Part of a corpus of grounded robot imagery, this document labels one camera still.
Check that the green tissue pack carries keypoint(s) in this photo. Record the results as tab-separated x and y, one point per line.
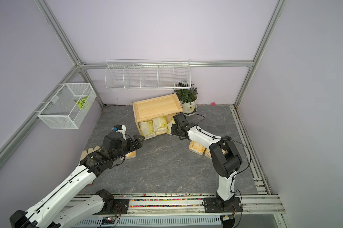
160	125
147	129
169	126

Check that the long white wire basket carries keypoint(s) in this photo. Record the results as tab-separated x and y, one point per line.
151	74

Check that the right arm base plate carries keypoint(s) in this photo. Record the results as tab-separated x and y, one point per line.
217	205

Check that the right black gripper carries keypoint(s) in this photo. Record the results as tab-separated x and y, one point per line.
173	129

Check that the green circuit board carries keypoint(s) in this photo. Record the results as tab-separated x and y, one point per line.
108	221

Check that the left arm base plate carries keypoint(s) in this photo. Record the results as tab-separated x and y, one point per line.
115	206

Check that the wooden two-tier shelf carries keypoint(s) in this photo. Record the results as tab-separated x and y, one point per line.
149	109

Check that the orange tissue pack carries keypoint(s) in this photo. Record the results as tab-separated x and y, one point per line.
196	148
207	153
130	155

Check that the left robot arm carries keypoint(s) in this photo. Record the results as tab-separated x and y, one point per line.
47	213

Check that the white wire cube basket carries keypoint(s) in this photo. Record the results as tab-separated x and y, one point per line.
62	112

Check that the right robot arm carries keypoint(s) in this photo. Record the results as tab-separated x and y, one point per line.
225	156

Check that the potted green plant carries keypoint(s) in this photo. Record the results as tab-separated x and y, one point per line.
187	94

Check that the beige work glove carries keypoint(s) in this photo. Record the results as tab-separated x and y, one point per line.
88	151

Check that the green leaf toy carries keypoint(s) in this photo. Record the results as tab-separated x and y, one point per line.
82	103

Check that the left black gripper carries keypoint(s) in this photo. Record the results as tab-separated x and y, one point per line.
139	144

